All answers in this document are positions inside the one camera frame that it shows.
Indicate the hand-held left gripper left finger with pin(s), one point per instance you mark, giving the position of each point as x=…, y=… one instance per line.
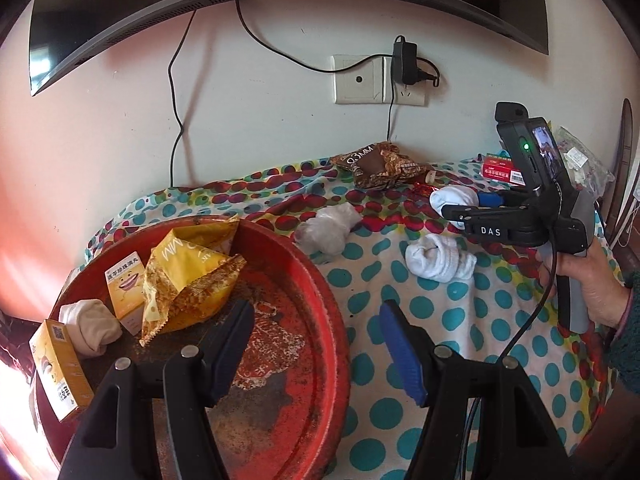
x=230, y=355

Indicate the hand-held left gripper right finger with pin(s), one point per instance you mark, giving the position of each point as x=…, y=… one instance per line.
x=400, y=355

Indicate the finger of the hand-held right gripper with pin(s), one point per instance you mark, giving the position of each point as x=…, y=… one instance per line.
x=470, y=212
x=492, y=199

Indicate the white sock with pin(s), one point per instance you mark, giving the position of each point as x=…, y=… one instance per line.
x=325, y=230
x=450, y=197
x=90, y=327
x=440, y=260

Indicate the round red metal tray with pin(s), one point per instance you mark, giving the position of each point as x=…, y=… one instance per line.
x=290, y=310

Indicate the yellow snack bag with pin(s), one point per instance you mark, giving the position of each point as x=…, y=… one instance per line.
x=190, y=280

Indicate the brown snack bag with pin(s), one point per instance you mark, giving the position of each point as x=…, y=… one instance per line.
x=372, y=165

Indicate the yellow smiling face medicine box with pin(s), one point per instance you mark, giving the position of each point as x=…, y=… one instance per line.
x=125, y=290

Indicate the small yellow barcode box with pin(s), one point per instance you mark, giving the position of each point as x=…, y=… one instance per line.
x=57, y=370

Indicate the person's right forearm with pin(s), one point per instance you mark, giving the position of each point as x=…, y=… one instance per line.
x=627, y=340

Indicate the person's right hand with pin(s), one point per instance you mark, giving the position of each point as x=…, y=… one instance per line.
x=600, y=285

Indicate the red and white medicine box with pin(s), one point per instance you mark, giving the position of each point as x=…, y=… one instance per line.
x=497, y=167

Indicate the clear plastic bag of goods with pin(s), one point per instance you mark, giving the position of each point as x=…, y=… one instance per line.
x=585, y=165

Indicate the colourful polka dot blanket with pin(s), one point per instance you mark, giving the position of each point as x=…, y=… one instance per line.
x=480, y=320

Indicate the white power outlet plate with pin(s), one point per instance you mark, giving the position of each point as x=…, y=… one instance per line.
x=417, y=96

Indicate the black power adapter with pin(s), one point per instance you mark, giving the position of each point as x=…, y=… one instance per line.
x=405, y=62

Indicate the black curved television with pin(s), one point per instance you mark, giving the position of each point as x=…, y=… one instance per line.
x=150, y=10

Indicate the brown wooden frame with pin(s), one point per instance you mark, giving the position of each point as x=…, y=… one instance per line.
x=624, y=150

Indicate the white wall socket plate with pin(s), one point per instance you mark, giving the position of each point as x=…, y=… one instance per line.
x=357, y=80

